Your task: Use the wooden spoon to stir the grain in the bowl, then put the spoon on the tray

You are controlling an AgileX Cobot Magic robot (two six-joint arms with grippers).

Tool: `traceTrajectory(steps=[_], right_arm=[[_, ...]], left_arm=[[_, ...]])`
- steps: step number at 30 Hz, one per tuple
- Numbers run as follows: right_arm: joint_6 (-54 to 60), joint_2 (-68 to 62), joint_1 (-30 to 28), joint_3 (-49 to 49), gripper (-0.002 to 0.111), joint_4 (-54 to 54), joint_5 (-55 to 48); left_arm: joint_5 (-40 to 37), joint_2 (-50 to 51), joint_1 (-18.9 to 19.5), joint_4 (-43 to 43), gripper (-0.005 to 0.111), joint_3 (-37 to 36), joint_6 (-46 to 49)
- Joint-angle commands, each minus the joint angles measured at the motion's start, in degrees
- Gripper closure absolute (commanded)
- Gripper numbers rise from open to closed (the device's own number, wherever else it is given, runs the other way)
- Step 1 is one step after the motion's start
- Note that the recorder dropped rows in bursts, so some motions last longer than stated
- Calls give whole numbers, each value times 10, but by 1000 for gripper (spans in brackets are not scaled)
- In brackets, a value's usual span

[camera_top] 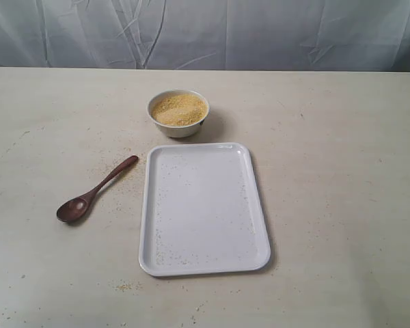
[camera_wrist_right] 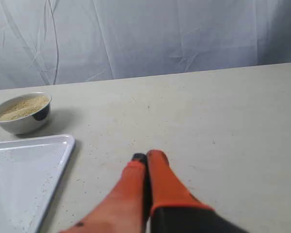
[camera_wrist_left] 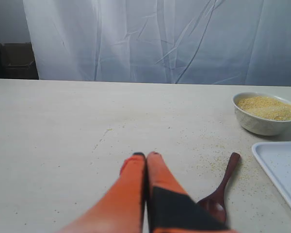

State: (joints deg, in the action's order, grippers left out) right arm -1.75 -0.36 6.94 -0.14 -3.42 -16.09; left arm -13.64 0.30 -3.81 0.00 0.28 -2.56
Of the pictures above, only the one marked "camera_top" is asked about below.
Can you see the white rectangular tray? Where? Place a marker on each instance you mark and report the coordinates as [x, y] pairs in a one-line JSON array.
[[201, 212]]

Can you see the brown wooden spoon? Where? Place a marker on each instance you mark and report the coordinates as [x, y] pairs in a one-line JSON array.
[[76, 208]]

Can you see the white bowl of yellow grain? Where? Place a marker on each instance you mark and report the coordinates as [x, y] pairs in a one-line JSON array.
[[178, 113]]

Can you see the white backdrop curtain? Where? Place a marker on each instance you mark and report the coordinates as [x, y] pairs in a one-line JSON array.
[[207, 35]]

